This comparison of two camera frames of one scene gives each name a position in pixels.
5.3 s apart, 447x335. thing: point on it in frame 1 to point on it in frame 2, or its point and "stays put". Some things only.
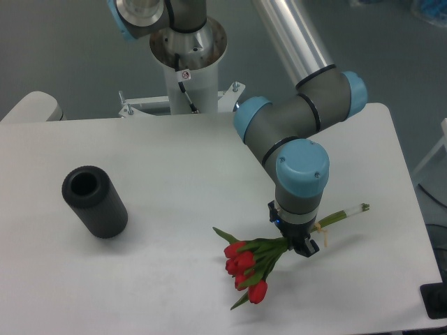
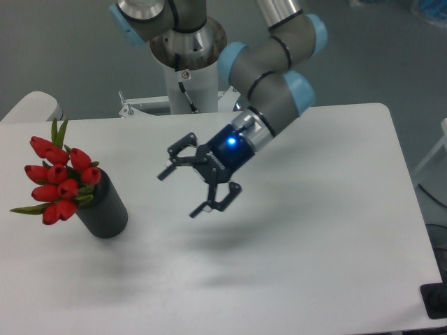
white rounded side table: [35, 107] stays put
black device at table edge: [434, 299] stays put
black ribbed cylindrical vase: [92, 194] stays put
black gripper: [296, 234] to [228, 152]
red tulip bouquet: [248, 261] to [65, 179]
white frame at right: [442, 142] stays put
